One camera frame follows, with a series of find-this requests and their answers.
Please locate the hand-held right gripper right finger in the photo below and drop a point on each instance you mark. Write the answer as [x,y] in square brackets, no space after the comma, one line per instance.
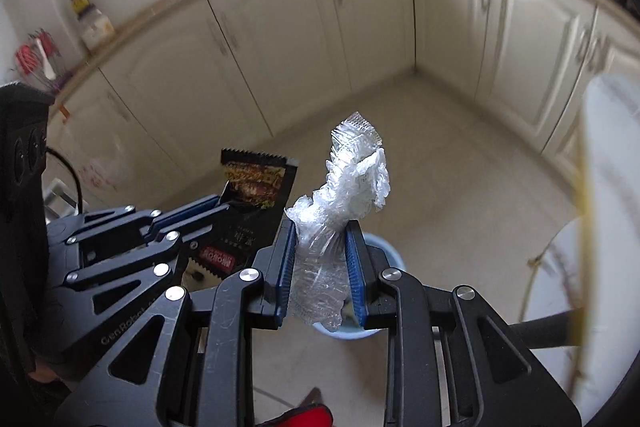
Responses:
[354,272]

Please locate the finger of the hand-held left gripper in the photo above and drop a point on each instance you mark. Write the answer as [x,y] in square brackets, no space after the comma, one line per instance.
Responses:
[190,209]
[125,277]

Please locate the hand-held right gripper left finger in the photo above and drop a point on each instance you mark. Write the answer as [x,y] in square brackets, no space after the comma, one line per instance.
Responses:
[286,267]

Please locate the blue trash bin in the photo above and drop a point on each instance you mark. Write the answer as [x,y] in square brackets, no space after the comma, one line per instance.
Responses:
[375,241]

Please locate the black snack packet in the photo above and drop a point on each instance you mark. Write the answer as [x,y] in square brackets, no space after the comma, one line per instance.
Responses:
[255,187]

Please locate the clear plastic bag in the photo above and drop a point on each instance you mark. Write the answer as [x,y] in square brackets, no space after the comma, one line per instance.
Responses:
[350,177]

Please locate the red utensil set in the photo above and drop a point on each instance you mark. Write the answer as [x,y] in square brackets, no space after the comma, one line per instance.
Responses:
[32,57]

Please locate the red slipper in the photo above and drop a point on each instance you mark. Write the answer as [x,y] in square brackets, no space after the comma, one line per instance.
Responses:
[310,417]

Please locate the glass jar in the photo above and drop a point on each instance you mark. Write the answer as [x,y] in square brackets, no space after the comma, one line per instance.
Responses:
[97,32]

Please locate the cream lower cabinets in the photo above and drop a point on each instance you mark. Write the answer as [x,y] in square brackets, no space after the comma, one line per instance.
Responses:
[350,32]

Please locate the round white marble table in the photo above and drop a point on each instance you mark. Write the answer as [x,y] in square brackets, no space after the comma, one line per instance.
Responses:
[615,157]

